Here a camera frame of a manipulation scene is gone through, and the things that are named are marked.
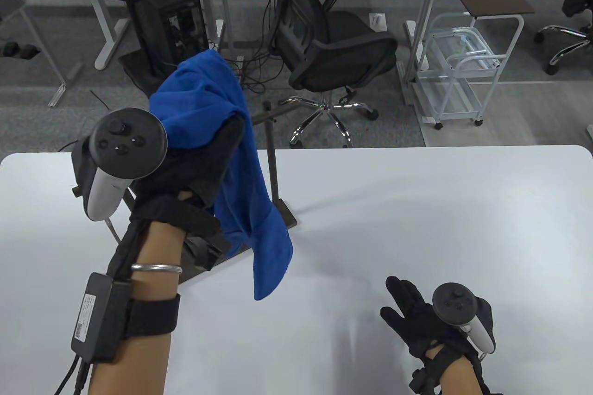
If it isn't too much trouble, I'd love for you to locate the person's right hand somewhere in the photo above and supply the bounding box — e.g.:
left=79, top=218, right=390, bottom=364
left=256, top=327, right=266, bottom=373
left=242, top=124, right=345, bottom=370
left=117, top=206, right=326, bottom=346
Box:
left=380, top=276, right=495, bottom=359

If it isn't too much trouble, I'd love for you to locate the person's left hand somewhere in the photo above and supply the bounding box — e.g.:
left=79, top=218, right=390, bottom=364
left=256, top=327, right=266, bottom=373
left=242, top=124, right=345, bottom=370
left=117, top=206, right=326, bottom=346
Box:
left=107, top=115, right=246, bottom=276

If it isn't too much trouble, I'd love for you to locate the dark wooden rack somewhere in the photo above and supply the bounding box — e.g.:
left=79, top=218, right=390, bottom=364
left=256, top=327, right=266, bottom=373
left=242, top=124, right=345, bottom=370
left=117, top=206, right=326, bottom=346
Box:
left=72, top=101, right=302, bottom=285

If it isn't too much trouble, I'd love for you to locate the blue cloth towel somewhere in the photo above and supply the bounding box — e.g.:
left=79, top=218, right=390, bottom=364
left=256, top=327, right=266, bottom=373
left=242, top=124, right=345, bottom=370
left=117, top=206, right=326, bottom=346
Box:
left=149, top=49, right=294, bottom=301

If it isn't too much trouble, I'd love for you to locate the person's left forearm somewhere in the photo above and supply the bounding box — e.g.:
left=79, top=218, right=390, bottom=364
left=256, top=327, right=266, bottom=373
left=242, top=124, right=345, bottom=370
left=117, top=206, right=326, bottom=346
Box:
left=88, top=221, right=186, bottom=395

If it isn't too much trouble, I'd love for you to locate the person's right forearm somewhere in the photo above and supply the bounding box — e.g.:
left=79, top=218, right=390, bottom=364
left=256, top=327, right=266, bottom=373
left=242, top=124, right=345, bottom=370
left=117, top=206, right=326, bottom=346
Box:
left=435, top=351, right=487, bottom=395

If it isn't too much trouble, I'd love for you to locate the white desktop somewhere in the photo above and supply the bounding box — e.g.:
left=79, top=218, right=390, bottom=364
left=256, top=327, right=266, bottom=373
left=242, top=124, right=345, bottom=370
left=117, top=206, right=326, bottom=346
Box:
left=0, top=145, right=593, bottom=395

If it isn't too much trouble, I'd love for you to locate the grey handheld controller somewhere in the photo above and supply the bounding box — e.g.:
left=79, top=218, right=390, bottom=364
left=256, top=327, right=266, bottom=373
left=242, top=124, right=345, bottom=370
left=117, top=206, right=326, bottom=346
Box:
left=432, top=283, right=494, bottom=353
left=72, top=108, right=168, bottom=223

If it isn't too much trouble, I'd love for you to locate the white desk leg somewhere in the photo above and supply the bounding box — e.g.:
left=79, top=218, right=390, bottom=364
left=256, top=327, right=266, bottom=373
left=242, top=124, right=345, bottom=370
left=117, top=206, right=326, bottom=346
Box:
left=69, top=0, right=132, bottom=70

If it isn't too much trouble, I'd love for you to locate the black mesh office chair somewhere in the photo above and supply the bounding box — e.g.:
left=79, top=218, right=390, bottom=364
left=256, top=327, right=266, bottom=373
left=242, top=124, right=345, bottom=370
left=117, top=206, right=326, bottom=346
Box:
left=271, top=0, right=399, bottom=149

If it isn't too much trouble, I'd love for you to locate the silver bracelet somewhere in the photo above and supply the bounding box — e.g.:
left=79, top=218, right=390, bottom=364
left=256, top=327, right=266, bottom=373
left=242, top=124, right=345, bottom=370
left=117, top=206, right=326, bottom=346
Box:
left=131, top=263, right=183, bottom=275

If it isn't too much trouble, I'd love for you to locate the black adapter cable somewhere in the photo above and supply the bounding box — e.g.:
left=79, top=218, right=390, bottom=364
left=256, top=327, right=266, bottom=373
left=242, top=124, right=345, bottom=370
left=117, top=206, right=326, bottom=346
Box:
left=90, top=89, right=113, bottom=112

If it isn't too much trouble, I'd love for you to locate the black cable loop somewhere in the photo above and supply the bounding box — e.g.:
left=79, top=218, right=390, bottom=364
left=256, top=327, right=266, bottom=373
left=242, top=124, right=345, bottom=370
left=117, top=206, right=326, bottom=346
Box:
left=58, top=138, right=93, bottom=152

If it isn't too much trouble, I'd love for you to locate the aluminium frame leg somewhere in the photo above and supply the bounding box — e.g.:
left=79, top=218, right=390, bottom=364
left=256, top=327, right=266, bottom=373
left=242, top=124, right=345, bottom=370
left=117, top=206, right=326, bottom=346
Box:
left=0, top=0, right=68, bottom=107

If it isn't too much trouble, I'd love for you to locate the black sensor box with strap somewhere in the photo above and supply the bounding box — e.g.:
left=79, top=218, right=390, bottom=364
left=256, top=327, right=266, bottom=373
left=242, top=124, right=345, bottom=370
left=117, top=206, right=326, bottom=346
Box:
left=70, top=272, right=181, bottom=363

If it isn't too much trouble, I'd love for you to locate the aluminium frame post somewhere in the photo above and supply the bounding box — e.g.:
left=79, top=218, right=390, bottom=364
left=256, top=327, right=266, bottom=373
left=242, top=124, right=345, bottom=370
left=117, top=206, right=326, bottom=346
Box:
left=402, top=0, right=446, bottom=106

